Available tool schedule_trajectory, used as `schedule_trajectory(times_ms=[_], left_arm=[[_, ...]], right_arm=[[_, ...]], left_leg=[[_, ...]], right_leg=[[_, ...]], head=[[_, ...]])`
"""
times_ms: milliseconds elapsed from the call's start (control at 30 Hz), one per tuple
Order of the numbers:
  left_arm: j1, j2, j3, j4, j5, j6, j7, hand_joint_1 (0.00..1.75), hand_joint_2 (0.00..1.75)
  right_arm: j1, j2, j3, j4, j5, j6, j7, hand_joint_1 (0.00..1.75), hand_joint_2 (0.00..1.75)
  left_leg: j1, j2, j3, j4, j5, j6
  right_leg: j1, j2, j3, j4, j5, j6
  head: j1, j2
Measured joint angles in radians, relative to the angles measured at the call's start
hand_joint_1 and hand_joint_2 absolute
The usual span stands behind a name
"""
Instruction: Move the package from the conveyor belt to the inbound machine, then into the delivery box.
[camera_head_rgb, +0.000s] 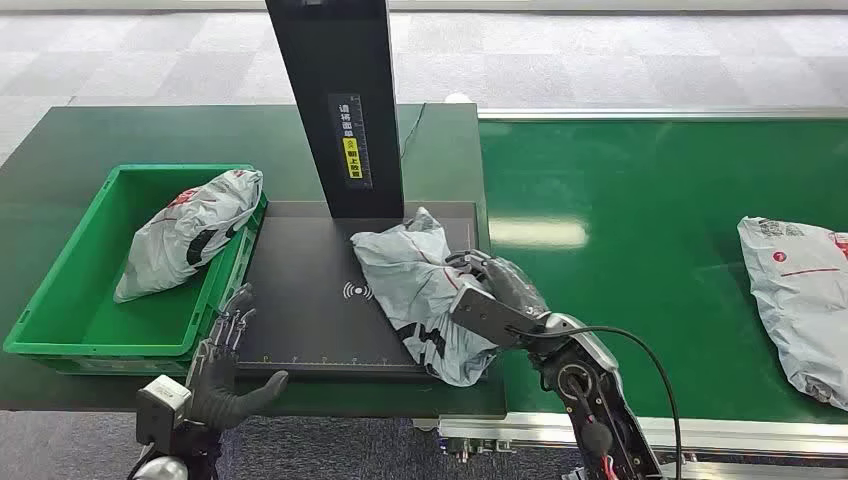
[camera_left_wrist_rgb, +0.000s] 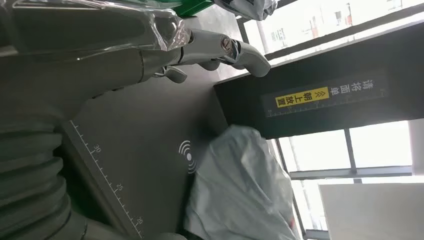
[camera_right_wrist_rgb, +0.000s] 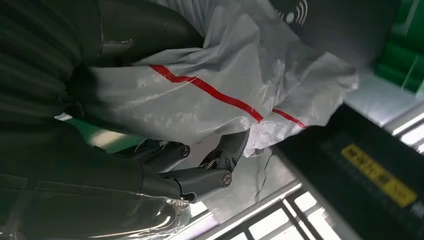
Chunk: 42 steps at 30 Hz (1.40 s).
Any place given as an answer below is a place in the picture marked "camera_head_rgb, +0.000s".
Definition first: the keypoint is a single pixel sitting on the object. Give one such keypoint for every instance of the aluminium conveyor frame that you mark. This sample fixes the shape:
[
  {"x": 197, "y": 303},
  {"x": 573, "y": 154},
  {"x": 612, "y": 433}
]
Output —
[{"x": 729, "y": 435}]

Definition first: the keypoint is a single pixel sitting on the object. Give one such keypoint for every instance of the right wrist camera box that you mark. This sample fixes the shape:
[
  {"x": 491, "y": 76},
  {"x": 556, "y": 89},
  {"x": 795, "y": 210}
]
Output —
[{"x": 487, "y": 318}]

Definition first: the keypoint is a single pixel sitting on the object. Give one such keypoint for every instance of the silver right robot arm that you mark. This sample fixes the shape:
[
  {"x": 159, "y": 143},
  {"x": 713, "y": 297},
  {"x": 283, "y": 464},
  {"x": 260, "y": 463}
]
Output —
[{"x": 596, "y": 404}]

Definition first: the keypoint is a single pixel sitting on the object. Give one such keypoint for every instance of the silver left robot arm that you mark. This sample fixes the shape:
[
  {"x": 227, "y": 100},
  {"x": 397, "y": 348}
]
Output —
[{"x": 166, "y": 467}]

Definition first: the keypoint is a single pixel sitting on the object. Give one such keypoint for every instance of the green conveyor belt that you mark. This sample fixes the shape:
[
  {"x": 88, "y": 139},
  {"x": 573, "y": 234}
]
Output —
[{"x": 629, "y": 285}]

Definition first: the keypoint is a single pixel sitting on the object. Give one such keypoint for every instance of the small white round object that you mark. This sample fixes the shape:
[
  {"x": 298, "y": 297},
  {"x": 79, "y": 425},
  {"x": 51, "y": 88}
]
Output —
[{"x": 457, "y": 98}]

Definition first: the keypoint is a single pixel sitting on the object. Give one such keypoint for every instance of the grey package with red print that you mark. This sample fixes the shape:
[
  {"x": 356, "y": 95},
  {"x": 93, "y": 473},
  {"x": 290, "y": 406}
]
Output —
[{"x": 185, "y": 232}]

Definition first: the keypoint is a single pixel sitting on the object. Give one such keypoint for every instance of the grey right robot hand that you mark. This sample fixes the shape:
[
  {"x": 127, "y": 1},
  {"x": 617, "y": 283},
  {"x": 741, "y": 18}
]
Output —
[{"x": 507, "y": 281}]

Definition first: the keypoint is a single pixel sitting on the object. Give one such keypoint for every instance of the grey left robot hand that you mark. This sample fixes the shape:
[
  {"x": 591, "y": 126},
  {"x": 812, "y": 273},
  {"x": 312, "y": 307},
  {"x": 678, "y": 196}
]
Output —
[{"x": 215, "y": 391}]

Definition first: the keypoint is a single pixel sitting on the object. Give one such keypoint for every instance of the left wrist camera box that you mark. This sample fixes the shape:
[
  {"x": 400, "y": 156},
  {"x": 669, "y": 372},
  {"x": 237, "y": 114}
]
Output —
[{"x": 162, "y": 411}]

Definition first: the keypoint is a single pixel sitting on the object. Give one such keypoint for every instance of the black and yellow label sticker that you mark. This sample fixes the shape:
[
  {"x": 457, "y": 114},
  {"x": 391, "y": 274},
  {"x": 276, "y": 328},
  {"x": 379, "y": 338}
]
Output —
[{"x": 351, "y": 142}]

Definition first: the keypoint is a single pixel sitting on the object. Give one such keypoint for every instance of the large flat grey mailer package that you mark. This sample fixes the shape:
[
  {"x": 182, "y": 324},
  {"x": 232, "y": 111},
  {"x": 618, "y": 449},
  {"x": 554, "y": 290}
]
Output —
[{"x": 802, "y": 298}]

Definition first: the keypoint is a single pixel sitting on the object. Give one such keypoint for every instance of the green plastic crate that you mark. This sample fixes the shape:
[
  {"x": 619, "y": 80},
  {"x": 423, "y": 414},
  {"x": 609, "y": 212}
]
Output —
[{"x": 79, "y": 324}]

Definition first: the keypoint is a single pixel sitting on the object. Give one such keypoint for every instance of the black inbound scanner machine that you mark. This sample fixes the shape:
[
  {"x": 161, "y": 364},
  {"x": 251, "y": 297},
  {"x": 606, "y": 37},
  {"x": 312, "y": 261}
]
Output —
[{"x": 305, "y": 298}]

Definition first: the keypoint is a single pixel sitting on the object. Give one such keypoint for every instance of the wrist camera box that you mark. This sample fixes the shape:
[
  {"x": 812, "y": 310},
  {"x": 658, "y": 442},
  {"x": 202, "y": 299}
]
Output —
[
  {"x": 162, "y": 411},
  {"x": 487, "y": 318}
]

